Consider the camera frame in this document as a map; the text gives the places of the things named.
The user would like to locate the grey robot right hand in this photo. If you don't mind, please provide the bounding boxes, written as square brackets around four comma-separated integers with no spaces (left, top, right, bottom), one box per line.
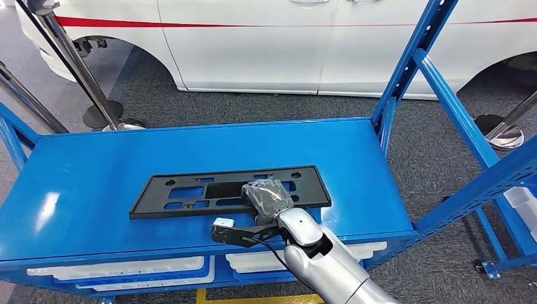
[241,177,295,228]

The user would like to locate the black plastic plate bracket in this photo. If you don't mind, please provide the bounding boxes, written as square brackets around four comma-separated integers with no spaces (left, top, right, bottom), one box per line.
[129,165,332,220]

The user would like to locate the blue metal shelf rack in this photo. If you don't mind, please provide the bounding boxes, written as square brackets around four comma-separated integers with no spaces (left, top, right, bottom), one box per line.
[0,0,537,304]

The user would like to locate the blue wheeled shelf cart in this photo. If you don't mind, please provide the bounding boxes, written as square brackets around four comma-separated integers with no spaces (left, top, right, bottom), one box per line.
[473,172,537,281]

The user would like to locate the yellow floor tape square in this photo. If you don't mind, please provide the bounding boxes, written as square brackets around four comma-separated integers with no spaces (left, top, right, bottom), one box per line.
[196,288,326,304]

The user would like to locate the white car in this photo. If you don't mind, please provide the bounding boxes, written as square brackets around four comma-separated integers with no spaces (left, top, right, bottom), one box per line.
[16,0,537,101]

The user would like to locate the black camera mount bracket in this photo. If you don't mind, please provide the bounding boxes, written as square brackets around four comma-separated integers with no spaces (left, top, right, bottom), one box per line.
[210,223,282,249]

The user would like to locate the black camera cable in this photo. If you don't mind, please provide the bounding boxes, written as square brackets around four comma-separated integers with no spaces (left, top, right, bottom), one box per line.
[242,236,291,272]

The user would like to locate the black stanchion post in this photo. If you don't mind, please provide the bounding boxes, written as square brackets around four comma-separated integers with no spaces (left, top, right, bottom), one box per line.
[16,0,125,130]

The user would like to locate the chrome stanchion post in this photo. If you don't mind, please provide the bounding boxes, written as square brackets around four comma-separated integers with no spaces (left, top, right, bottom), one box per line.
[25,0,147,132]
[474,90,537,152]
[0,60,70,135]

